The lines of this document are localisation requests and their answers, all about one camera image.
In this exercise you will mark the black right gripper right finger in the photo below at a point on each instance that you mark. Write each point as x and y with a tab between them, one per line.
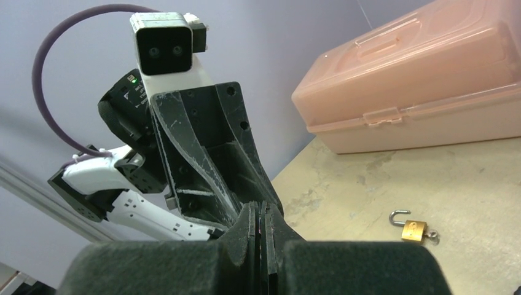
292	265

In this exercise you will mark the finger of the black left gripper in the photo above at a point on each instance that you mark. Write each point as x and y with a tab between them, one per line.
195	183
220	121

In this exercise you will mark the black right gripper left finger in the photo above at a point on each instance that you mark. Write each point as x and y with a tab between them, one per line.
228	265

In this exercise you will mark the brass padlock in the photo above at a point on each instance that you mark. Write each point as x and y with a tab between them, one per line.
413	230

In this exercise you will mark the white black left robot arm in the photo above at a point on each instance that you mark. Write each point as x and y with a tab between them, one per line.
129	187

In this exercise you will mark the pink translucent plastic toolbox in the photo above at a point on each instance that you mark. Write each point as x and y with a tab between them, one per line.
446	73

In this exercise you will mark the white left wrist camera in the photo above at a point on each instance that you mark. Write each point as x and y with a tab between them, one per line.
167	45

